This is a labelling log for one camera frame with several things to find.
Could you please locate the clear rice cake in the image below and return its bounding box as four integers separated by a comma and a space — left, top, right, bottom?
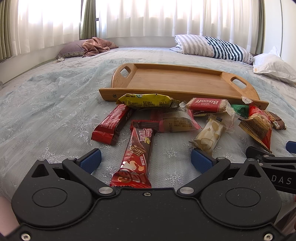
151, 108, 201, 133

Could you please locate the red chocolate bar wrapper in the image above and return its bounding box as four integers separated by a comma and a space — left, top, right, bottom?
91, 104, 133, 145

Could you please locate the red Biscoff biscuit pack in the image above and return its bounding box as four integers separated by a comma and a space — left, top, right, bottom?
186, 97, 234, 114

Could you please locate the wooden bamboo serving tray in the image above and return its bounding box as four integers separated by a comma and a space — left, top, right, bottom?
99, 63, 269, 110

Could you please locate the green snack packet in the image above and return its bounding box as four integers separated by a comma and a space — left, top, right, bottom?
231, 104, 249, 118

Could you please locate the green drape curtain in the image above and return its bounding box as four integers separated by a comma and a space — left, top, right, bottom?
80, 0, 97, 40

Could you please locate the red-brown wafer bar wrapper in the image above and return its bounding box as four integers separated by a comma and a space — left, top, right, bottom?
110, 120, 159, 188

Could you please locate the white pillow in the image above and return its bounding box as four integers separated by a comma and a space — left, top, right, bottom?
253, 46, 295, 84

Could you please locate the brown almond chocolate bar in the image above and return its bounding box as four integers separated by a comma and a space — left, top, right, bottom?
266, 111, 286, 130

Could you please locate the pink crumpled blanket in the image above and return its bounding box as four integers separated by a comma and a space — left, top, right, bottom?
82, 37, 118, 57

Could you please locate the white cream candy bar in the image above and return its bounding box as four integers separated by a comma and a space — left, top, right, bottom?
190, 114, 235, 154

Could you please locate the striped grey navy pillow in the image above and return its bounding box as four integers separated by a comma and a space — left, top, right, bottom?
171, 34, 254, 64

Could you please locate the purple pillow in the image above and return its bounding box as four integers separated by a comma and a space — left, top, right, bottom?
57, 40, 85, 58

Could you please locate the yellow white snack packet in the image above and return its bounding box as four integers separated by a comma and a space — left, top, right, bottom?
116, 93, 180, 108

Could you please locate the red gold peanut packet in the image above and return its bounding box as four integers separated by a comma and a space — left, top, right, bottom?
239, 104, 273, 153

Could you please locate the white sheer curtain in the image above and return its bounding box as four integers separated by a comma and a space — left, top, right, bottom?
10, 1, 261, 55

